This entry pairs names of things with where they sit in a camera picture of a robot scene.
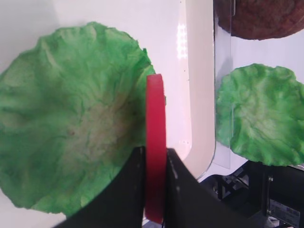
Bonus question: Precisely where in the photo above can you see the red tomato slice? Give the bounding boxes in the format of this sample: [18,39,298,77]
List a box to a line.
[145,74,167,224]

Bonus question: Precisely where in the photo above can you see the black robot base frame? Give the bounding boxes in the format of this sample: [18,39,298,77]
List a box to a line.
[201,161,304,228]

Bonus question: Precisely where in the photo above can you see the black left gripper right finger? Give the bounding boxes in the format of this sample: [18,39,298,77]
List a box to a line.
[164,149,267,228]

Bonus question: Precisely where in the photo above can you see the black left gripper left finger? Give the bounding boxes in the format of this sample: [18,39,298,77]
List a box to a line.
[56,147,145,228]

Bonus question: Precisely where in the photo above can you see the green lettuce leaf in rack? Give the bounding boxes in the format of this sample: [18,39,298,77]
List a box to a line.
[216,64,304,166]

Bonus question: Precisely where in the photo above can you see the right clear acrylic rack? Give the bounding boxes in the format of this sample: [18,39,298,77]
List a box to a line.
[212,0,304,170]

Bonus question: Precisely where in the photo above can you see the green lettuce leaf on bun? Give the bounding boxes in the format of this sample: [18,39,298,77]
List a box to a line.
[0,22,155,217]

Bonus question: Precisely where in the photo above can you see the white rectangular tray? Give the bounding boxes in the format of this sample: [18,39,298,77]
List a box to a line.
[0,0,215,228]

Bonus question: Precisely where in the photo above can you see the rear brown meat patty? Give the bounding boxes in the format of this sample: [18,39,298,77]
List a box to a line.
[214,0,304,40]

